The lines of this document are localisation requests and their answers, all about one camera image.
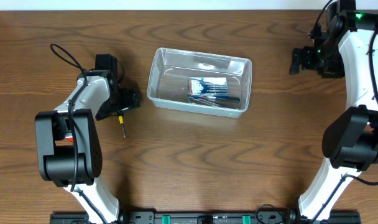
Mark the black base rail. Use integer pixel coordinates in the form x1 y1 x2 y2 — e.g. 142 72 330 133
49 207 362 224

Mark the small hammer black handle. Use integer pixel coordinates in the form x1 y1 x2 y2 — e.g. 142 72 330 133
188 95 240 103

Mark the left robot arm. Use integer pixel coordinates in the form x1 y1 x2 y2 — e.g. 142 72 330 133
35 68 138 223

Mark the silver combination wrench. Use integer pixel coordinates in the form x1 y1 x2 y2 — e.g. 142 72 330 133
188 98 226 108

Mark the clear plastic container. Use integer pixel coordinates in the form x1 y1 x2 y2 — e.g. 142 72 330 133
147 48 252 118

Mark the yellow black screwdriver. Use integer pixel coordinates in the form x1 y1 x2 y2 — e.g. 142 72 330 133
117 110 126 138

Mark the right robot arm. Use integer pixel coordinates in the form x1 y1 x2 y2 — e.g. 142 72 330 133
285 1 378 223

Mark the precision screwdriver set case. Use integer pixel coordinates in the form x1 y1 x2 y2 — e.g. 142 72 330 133
189 77 228 96

